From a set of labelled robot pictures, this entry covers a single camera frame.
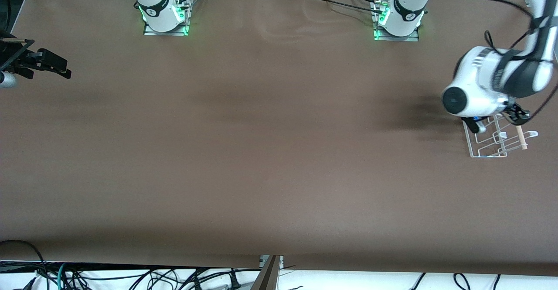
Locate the white wire cup rack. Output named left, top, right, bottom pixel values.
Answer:
left=462, top=113, right=539, bottom=158

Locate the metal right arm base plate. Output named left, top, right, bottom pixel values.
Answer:
left=144, top=0, right=192, bottom=36

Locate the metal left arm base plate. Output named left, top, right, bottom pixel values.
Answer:
left=374, top=0, right=420, bottom=42

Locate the black looped floor cable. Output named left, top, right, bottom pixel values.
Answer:
left=0, top=240, right=48, bottom=290

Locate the long black table cable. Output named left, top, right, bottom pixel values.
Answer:
left=305, top=0, right=380, bottom=15

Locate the teal floor cable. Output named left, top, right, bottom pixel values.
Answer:
left=57, top=263, right=70, bottom=290

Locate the black cable with plug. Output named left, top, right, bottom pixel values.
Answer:
left=192, top=269, right=242, bottom=290

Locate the brown table support post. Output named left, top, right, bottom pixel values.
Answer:
left=251, top=255, right=284, bottom=290

